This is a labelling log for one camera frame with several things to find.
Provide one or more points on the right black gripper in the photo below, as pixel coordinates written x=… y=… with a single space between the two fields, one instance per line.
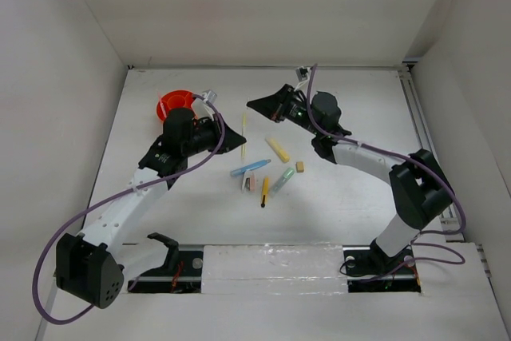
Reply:
x=276 y=105

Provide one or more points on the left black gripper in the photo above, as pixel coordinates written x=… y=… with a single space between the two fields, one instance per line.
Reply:
x=231 y=140

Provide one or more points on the pale yellow pen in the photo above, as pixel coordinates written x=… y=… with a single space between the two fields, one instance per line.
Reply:
x=243 y=132

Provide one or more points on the pink pen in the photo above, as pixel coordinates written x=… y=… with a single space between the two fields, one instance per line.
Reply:
x=162 y=107

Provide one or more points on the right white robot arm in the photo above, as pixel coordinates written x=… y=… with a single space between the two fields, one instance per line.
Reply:
x=419 y=187

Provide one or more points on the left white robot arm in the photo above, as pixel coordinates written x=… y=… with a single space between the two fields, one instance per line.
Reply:
x=96 y=264

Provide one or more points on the orange round divided container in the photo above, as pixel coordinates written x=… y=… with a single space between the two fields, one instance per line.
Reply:
x=175 y=99

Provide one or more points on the yellow highlighter marker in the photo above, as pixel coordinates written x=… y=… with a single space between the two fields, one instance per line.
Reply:
x=278 y=149

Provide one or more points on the tan eraser block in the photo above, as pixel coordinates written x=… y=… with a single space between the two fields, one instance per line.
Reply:
x=299 y=167

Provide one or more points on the green highlighter marker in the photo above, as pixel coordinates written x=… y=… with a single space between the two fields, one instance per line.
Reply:
x=283 y=179

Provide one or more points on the blue pen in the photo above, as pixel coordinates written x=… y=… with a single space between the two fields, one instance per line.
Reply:
x=250 y=167

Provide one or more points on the yellow black-tipped pen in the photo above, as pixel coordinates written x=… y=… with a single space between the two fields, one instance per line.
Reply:
x=265 y=192

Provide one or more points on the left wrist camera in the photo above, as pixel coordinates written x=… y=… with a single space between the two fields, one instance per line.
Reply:
x=200 y=105

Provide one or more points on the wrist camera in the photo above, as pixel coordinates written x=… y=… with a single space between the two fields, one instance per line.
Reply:
x=200 y=105
x=303 y=75

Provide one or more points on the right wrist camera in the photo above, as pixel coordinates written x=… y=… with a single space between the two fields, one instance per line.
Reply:
x=303 y=75

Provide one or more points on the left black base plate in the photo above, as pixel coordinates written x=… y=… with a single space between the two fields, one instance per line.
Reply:
x=181 y=276

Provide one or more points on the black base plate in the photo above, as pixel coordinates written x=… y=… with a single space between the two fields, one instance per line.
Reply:
x=365 y=275
x=181 y=276

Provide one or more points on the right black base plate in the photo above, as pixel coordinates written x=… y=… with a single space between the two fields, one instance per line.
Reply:
x=365 y=275

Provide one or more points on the aluminium rail frame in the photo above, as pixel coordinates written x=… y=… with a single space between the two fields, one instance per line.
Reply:
x=449 y=219

